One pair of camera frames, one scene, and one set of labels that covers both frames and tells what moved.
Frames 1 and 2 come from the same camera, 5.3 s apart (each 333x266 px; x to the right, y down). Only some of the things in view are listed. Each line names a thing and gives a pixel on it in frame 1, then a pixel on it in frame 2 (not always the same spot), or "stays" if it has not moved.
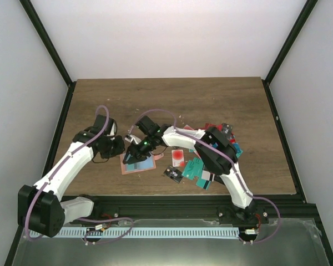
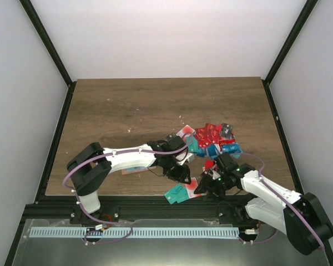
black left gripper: [120, 148] to [181, 175]
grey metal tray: [299, 243] stays
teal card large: [194, 168] to [178, 194]
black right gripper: [137, 154] to [206, 183]
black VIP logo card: [226, 128] stays
